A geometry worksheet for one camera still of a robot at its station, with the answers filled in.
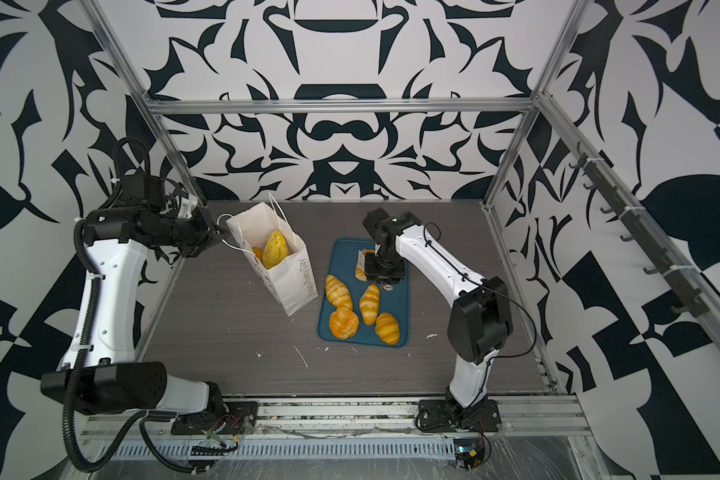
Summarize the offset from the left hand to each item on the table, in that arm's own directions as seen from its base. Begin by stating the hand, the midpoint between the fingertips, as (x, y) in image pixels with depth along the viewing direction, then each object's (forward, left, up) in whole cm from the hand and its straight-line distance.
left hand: (227, 228), depth 70 cm
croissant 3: (-6, -33, -29) cm, 44 cm away
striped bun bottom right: (-14, -38, -29) cm, 50 cm away
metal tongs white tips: (-10, -36, -12) cm, 39 cm away
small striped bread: (+5, -31, -27) cm, 41 cm away
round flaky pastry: (-12, -26, -28) cm, 40 cm away
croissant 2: (-3, -24, -28) cm, 37 cm away
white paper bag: (-5, -13, -15) cm, 20 cm away
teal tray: (+11, -24, -31) cm, 41 cm away
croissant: (+4, -7, -15) cm, 17 cm away
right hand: (-4, -35, -18) cm, 39 cm away
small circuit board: (-42, -55, -33) cm, 77 cm away
